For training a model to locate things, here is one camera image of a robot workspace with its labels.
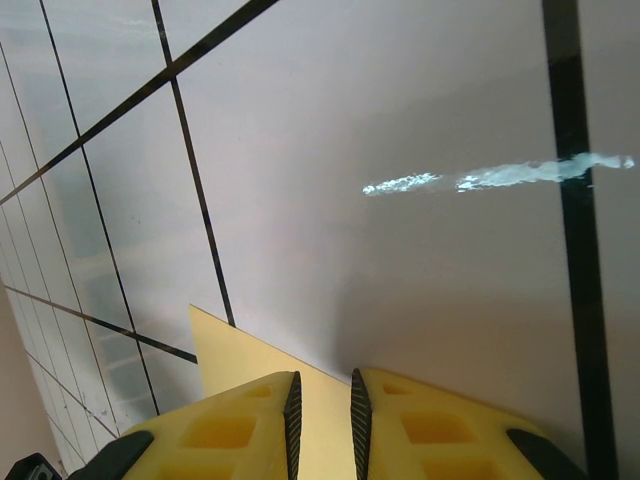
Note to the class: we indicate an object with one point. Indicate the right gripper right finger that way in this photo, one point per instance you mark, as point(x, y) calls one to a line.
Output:
point(435, 440)

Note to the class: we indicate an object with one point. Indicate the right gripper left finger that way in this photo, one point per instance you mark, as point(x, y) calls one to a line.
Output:
point(225, 440)

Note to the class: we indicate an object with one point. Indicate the yellow paper sheet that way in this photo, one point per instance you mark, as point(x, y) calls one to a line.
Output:
point(240, 360)

